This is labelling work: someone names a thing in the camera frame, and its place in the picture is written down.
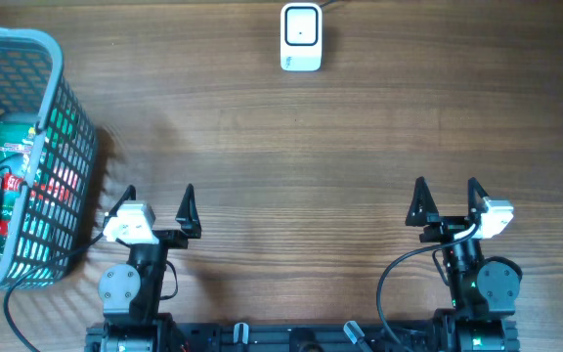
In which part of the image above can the left black cable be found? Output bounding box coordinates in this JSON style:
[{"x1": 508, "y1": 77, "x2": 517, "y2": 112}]
[{"x1": 2, "y1": 232, "x2": 107, "y2": 352}]

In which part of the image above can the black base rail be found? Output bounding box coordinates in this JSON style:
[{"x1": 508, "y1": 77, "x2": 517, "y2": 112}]
[{"x1": 84, "y1": 321, "x2": 521, "y2": 352}]

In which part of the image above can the right black cable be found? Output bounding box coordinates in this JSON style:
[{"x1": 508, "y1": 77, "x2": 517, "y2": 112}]
[{"x1": 375, "y1": 223, "x2": 481, "y2": 352}]

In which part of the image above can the grey plastic mesh basket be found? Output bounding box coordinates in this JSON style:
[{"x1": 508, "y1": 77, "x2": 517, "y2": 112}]
[{"x1": 0, "y1": 27, "x2": 98, "y2": 289}]

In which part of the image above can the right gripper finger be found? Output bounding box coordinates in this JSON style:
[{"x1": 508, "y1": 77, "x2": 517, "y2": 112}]
[
  {"x1": 405, "y1": 177, "x2": 439, "y2": 227},
  {"x1": 467, "y1": 177, "x2": 488, "y2": 218}
]

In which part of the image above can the green glove package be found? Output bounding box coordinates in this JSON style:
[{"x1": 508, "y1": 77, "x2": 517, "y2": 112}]
[{"x1": 0, "y1": 122, "x2": 36, "y2": 261}]

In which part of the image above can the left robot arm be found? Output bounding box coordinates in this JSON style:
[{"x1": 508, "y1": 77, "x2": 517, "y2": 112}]
[{"x1": 84, "y1": 185, "x2": 202, "y2": 352}]

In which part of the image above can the white barcode scanner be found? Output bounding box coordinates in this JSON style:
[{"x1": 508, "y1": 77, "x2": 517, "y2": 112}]
[{"x1": 280, "y1": 2, "x2": 324, "y2": 72}]

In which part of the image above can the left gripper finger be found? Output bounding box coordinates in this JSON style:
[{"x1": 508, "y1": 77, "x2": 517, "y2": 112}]
[
  {"x1": 175, "y1": 184, "x2": 201, "y2": 239},
  {"x1": 107, "y1": 185, "x2": 136, "y2": 217}
]

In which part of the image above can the red coffee stick sachet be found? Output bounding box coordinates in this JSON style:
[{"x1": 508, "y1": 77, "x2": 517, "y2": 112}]
[{"x1": 2, "y1": 173, "x2": 24, "y2": 193}]

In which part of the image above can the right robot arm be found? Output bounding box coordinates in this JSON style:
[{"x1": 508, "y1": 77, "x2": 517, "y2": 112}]
[{"x1": 406, "y1": 177, "x2": 523, "y2": 352}]

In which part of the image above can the black cable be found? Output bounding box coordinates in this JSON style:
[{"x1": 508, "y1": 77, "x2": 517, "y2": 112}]
[
  {"x1": 375, "y1": 223, "x2": 481, "y2": 352},
  {"x1": 2, "y1": 232, "x2": 107, "y2": 352}
]

